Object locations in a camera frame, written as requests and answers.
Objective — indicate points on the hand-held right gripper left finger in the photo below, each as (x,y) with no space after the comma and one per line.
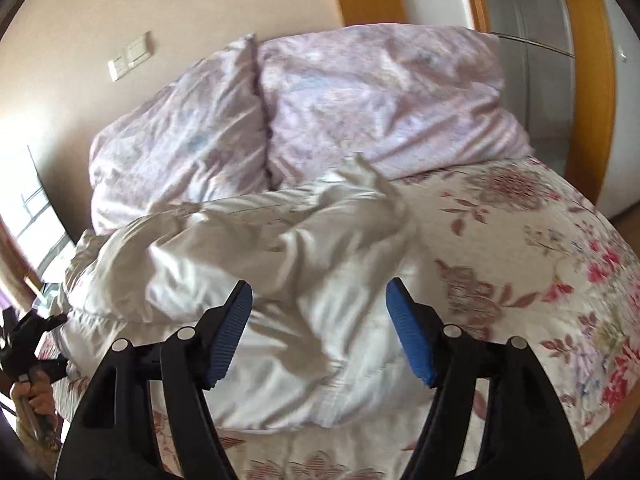
(227,340)

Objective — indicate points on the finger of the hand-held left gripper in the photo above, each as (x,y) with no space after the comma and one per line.
(50,369)
(37,325)

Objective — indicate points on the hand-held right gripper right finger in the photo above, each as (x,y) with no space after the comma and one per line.
(410,335)

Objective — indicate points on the white puffer jacket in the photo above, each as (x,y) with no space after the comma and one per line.
(280,310)

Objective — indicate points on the person's left hand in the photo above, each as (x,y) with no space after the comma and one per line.
(42,400)

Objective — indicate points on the black flat screen television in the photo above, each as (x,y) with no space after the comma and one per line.
(47,200)

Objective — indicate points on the floral bedspread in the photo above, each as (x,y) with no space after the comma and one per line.
(525,260)

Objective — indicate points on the lilac crinkled pillow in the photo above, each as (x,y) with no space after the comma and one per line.
(175,145)
(380,95)

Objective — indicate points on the frosted glass door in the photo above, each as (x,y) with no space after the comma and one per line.
(525,60)

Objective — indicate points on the white wall socket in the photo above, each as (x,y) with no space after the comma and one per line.
(117,70)

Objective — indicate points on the white wall light switch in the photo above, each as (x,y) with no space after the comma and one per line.
(137,49)

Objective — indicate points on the wooden door frame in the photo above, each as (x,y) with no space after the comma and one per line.
(585,85)

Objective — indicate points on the small white wall switch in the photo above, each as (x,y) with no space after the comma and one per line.
(621,55)

